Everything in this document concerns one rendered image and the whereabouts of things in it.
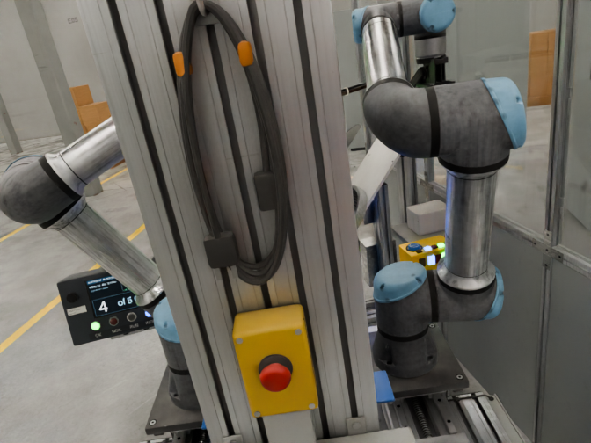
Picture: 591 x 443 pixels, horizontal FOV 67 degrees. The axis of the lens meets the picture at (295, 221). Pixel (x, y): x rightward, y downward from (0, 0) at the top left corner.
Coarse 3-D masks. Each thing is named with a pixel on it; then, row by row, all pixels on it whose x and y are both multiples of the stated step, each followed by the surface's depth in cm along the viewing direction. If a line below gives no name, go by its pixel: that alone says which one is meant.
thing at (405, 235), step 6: (396, 228) 218; (402, 228) 217; (408, 228) 216; (396, 234) 214; (402, 234) 211; (408, 234) 210; (414, 234) 208; (432, 234) 206; (438, 234) 205; (444, 234) 204; (402, 240) 209; (408, 240) 204; (414, 240) 203
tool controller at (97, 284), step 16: (80, 272) 134; (96, 272) 128; (64, 288) 125; (80, 288) 126; (96, 288) 127; (112, 288) 127; (64, 304) 126; (80, 304) 126; (112, 304) 128; (128, 304) 128; (80, 320) 127; (96, 320) 127; (144, 320) 130; (80, 336) 127; (96, 336) 128; (112, 336) 129
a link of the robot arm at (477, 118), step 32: (448, 96) 70; (480, 96) 68; (512, 96) 68; (448, 128) 69; (480, 128) 69; (512, 128) 68; (448, 160) 75; (480, 160) 72; (448, 192) 82; (480, 192) 78; (448, 224) 86; (480, 224) 82; (448, 256) 91; (480, 256) 87; (448, 288) 93; (480, 288) 90; (448, 320) 97; (480, 320) 96
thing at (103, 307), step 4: (108, 296) 127; (92, 300) 127; (96, 300) 127; (100, 300) 127; (104, 300) 127; (108, 300) 127; (92, 304) 127; (96, 304) 127; (100, 304) 127; (104, 304) 127; (108, 304) 128; (96, 308) 127; (100, 308) 127; (104, 308) 127; (108, 308) 128; (112, 308) 128; (96, 312) 127; (100, 312) 127; (104, 312) 128; (108, 312) 128; (112, 312) 128; (96, 316) 127
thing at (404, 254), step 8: (424, 240) 154; (432, 240) 154; (440, 240) 153; (400, 248) 153; (432, 248) 148; (440, 248) 147; (400, 256) 155; (408, 256) 148; (416, 256) 146; (424, 256) 146
